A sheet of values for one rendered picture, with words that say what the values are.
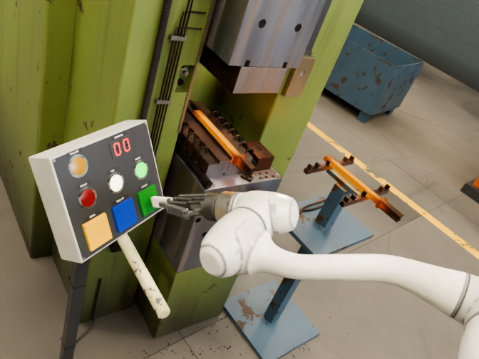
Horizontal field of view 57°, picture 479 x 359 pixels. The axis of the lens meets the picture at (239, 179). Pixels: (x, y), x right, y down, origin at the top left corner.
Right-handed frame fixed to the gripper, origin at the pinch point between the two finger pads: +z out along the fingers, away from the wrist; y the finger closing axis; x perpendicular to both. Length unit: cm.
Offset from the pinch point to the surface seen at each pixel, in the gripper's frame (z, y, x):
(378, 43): 57, 490, -9
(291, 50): -22, 52, 33
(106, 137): 5.4, -9.0, 22.0
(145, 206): 4.7, -2.0, -0.7
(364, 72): 52, 405, -30
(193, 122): 24, 53, 9
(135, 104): 19.3, 18.0, 25.0
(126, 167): 5.5, -4.8, 12.4
